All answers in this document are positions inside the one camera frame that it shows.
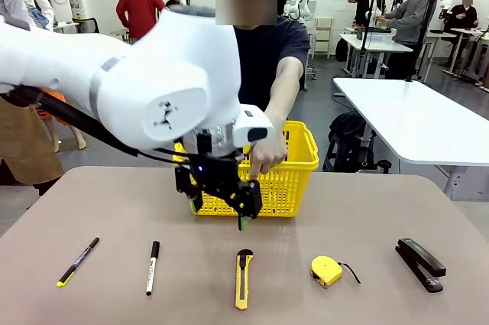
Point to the person's left hand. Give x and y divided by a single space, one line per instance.
269 156

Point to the standing person in black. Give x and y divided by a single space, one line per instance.
366 0

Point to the black office chair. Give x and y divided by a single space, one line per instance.
86 23

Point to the large white table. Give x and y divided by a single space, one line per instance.
420 122

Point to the white drawer cabinet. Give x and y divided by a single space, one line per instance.
324 36

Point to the black backpack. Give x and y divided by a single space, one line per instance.
347 137

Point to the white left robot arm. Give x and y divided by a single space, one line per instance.
153 72

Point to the white background desk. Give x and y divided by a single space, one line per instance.
374 44

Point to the white marker black cap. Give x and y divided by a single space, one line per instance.
153 267

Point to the yellow utility knife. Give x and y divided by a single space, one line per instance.
242 283

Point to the person's left forearm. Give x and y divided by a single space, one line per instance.
284 88

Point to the yellow tape measure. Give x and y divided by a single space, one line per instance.
324 269

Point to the black yellow highlighter pen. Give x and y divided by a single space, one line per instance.
78 262

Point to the person in gray sweater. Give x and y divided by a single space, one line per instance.
412 15

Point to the tall black tripod stand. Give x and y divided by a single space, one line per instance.
420 42

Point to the seated person in black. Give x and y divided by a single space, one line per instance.
464 15

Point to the person in navy t-shirt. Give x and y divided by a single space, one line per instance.
260 57

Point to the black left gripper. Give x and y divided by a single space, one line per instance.
214 174

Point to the black stapler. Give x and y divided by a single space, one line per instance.
420 264

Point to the yellow plastic shopping basket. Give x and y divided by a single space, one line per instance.
290 187

